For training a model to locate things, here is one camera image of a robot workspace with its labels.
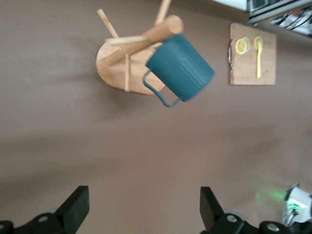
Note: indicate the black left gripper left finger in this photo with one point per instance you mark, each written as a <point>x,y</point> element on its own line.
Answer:
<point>70,212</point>

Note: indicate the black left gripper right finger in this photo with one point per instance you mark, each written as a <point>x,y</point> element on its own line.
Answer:
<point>210,214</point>

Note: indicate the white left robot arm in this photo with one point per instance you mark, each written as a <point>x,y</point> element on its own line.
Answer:
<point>298,195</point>

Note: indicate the wooden cup rack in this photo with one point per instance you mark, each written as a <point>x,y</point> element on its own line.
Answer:
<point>112,73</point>

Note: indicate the yellow plastic fork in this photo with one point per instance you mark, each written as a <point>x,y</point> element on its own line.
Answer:
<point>258,61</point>

